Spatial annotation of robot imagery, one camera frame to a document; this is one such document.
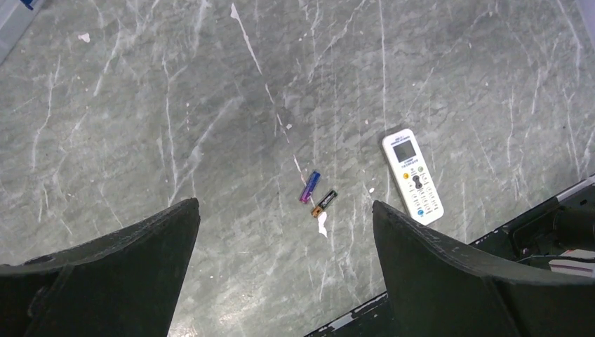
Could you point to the clear plastic organizer box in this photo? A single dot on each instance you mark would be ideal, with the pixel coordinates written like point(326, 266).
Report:
point(16, 16)

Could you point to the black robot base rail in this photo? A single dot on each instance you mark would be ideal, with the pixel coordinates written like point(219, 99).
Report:
point(556, 235)

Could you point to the black copper battery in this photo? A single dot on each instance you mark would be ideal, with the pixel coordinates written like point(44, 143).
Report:
point(324, 203)

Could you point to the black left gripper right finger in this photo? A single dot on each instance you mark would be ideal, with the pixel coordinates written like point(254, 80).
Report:
point(438, 286)

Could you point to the blue purple battery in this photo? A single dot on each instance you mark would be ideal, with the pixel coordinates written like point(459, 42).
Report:
point(310, 187)

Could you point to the white remote control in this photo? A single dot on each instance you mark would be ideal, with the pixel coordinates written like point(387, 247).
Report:
point(409, 169)

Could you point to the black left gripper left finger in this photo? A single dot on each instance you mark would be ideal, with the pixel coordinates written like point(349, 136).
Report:
point(125, 283)

